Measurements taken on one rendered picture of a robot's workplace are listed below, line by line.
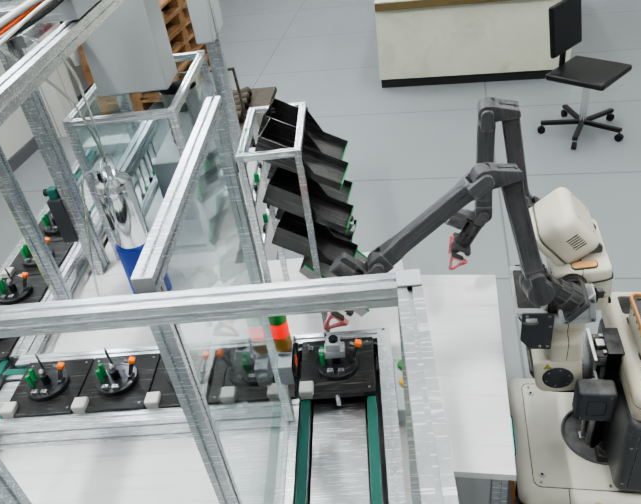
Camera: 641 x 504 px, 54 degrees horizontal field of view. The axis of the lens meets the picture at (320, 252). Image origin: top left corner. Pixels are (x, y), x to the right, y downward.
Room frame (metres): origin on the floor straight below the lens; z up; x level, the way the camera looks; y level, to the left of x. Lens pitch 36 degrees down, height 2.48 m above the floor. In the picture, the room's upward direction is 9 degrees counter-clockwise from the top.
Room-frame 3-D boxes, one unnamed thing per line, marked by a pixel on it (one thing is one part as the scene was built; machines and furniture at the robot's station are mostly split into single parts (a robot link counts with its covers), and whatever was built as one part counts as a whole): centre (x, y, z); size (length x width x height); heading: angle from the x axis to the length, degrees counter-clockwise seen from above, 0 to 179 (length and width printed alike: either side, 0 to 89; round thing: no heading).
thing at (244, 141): (1.81, 0.08, 1.26); 0.36 x 0.21 x 0.80; 173
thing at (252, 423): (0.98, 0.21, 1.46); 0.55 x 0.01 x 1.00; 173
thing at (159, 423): (1.49, 0.48, 0.91); 1.24 x 0.33 x 0.10; 83
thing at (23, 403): (1.55, 0.99, 1.01); 0.24 x 0.24 x 0.13; 83
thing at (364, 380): (1.44, 0.00, 0.96); 0.24 x 0.24 x 0.02; 83
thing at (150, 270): (0.98, 0.21, 1.48); 0.61 x 0.03 x 1.03; 173
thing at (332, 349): (1.44, 0.01, 1.06); 0.08 x 0.04 x 0.07; 83
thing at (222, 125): (1.27, 0.17, 1.46); 0.03 x 0.03 x 1.00; 83
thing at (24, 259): (2.36, 1.24, 1.01); 0.24 x 0.24 x 0.13; 83
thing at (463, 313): (1.54, -0.22, 0.84); 0.90 x 0.70 x 0.03; 166
